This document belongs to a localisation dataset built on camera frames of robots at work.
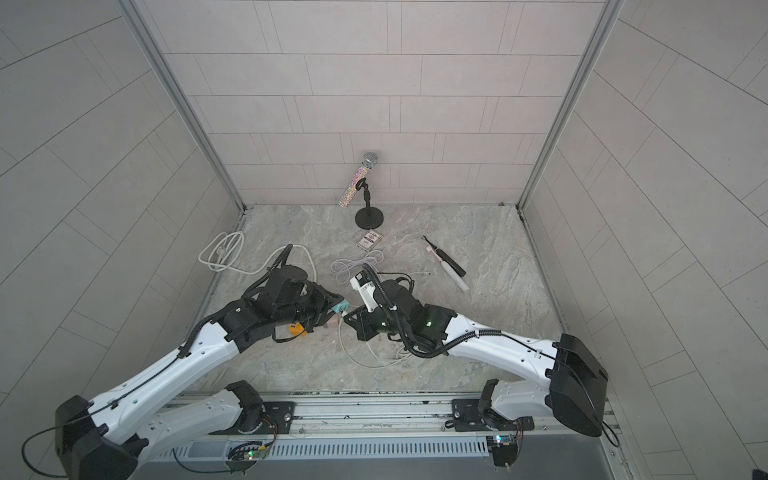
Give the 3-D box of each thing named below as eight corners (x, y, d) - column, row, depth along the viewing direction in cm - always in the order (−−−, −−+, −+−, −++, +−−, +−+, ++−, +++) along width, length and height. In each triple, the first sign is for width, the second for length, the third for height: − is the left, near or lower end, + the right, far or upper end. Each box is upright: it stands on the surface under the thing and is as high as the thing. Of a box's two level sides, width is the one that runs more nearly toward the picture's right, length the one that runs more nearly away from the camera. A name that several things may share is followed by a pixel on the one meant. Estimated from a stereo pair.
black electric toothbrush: (461, 278, 99) (462, 274, 97) (420, 240, 109) (420, 237, 107) (465, 275, 99) (466, 272, 98) (423, 238, 109) (424, 234, 108)
